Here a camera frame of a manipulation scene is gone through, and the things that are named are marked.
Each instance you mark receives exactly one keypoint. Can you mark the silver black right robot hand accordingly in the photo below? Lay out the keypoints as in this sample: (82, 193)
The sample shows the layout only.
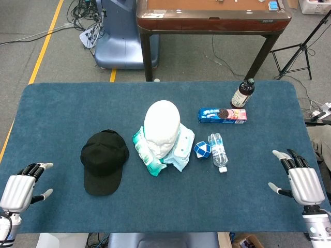
(306, 186)

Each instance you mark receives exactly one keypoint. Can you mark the blue cookie box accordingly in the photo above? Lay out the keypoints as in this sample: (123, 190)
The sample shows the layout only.
(212, 116)

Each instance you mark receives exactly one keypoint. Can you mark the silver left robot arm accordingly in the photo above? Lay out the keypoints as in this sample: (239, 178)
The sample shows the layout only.
(7, 230)

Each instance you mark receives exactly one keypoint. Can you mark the black tripod stand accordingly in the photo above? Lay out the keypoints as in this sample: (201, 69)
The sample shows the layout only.
(302, 46)

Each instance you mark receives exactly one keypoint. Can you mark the blue white snake cube ball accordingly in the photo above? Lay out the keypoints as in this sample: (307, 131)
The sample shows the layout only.
(202, 150)

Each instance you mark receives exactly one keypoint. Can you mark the khaki fabric bundle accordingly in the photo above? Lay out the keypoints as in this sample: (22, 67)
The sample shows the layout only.
(320, 139)

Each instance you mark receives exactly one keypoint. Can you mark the blue carpet table cover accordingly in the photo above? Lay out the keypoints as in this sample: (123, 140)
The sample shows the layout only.
(64, 108)

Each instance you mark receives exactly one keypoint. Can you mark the white plastic container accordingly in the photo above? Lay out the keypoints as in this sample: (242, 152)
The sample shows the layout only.
(62, 241)

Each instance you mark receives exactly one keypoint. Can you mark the white multi-socket board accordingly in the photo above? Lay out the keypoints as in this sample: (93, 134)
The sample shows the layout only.
(86, 37)

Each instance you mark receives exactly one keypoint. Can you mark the green wet wipes pack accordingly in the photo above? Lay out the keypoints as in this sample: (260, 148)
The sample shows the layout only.
(144, 155)

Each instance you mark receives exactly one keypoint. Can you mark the black baseball cap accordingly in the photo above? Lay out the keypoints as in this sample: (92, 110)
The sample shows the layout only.
(103, 160)

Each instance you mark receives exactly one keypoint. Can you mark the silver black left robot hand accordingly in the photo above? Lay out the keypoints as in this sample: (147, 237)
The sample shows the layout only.
(16, 191)

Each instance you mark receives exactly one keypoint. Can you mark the dark tea bottle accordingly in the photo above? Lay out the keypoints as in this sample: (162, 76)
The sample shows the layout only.
(241, 95)

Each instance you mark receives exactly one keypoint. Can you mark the white plastic basket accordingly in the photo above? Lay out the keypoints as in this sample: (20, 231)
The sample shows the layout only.
(314, 6)

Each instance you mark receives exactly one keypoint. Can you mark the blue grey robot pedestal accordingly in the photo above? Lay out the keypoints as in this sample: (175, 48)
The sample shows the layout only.
(116, 38)

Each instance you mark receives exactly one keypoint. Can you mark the brown mahjong table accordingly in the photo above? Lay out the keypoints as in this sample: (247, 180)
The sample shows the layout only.
(207, 23)

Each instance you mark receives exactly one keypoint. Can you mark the light blue wet wipes pack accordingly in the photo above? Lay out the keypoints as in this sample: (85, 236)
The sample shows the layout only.
(184, 147)

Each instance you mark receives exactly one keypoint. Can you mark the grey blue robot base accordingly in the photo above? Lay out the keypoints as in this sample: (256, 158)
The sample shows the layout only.
(163, 241)

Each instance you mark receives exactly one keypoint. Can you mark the white power strip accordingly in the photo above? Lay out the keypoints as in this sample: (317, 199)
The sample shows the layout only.
(322, 109)

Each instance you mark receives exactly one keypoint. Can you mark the blue mahjong tile stack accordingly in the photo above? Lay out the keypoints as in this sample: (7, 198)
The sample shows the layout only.
(272, 6)

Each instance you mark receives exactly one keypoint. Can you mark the clear plastic water bottle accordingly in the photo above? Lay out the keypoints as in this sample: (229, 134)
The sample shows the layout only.
(218, 152)

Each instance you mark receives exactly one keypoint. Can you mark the white foam mannequin head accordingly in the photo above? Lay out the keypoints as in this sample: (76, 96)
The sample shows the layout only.
(161, 124)

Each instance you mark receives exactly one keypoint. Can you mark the brown cardboard box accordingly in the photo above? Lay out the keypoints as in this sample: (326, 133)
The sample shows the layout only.
(248, 241)

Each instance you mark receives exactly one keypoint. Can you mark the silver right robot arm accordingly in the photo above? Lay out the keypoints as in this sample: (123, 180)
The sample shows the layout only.
(318, 227)

